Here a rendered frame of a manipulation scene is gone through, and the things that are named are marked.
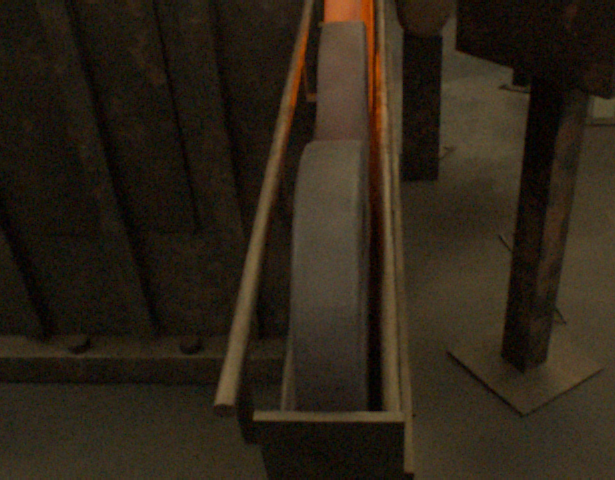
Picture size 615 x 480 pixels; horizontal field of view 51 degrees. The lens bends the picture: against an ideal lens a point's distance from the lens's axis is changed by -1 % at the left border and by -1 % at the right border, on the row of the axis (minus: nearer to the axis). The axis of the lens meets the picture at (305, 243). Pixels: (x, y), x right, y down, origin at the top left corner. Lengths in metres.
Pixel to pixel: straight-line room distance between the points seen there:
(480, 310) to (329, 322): 1.11
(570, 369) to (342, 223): 1.01
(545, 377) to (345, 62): 0.90
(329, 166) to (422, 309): 1.07
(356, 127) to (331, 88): 0.03
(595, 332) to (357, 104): 1.01
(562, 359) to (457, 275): 0.32
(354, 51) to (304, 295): 0.22
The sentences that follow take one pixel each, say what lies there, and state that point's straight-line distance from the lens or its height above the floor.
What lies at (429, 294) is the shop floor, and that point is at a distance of 1.44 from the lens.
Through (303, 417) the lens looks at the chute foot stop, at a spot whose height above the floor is 0.63.
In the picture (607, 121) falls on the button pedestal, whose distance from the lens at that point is 2.30.
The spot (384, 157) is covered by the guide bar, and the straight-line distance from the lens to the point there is 0.58.
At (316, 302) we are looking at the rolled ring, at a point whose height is 0.69.
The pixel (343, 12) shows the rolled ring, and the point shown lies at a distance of 0.62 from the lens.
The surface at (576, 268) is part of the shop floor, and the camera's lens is 1.56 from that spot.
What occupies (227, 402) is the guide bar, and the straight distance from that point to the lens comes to 0.33.
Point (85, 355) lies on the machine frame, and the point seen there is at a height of 0.07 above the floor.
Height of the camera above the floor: 0.88
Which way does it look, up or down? 33 degrees down
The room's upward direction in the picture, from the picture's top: 6 degrees counter-clockwise
